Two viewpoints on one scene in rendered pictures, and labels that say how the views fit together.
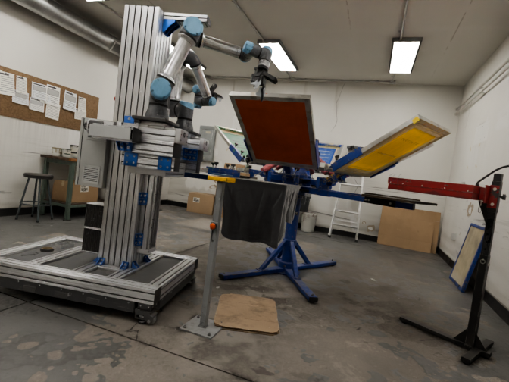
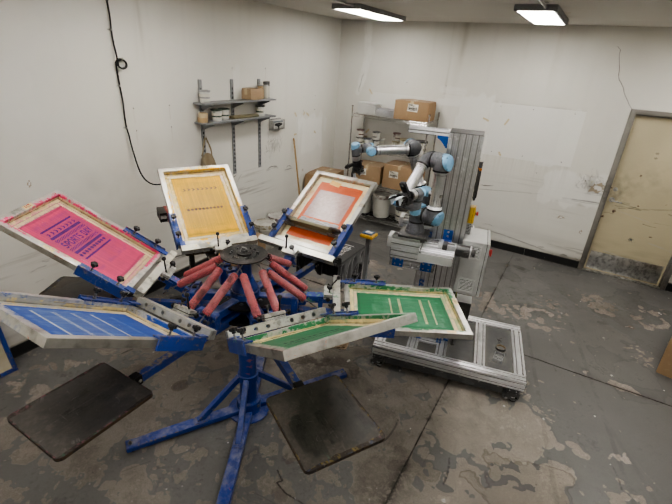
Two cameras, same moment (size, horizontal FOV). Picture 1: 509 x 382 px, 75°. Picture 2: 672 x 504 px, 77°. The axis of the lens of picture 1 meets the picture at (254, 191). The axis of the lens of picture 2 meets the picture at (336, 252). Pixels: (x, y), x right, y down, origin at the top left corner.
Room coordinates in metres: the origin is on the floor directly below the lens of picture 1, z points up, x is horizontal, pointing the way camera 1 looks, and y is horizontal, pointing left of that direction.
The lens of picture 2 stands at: (5.82, 0.52, 2.48)
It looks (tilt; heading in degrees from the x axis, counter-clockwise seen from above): 25 degrees down; 189
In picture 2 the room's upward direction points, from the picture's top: 4 degrees clockwise
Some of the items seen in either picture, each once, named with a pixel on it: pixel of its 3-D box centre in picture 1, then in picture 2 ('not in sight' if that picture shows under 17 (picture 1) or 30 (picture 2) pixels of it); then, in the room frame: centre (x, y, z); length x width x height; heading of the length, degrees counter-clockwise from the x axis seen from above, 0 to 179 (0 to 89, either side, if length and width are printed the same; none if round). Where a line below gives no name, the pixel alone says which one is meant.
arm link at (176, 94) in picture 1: (176, 83); (437, 190); (2.71, 0.73, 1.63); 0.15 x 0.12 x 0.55; 58
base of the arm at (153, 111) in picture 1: (157, 112); not in sight; (2.15, 0.68, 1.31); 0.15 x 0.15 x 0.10
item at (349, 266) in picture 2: not in sight; (347, 270); (2.54, 0.10, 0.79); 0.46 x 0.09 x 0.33; 161
